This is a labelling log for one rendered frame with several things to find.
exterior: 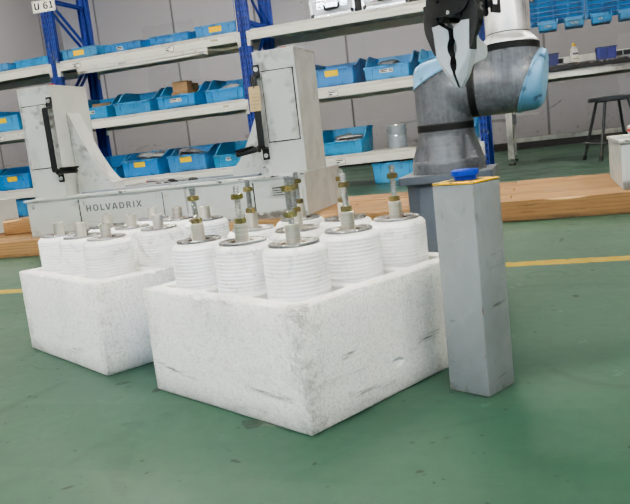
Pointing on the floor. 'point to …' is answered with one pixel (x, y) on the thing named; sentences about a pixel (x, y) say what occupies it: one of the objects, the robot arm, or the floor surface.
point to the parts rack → (344, 23)
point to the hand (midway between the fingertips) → (456, 78)
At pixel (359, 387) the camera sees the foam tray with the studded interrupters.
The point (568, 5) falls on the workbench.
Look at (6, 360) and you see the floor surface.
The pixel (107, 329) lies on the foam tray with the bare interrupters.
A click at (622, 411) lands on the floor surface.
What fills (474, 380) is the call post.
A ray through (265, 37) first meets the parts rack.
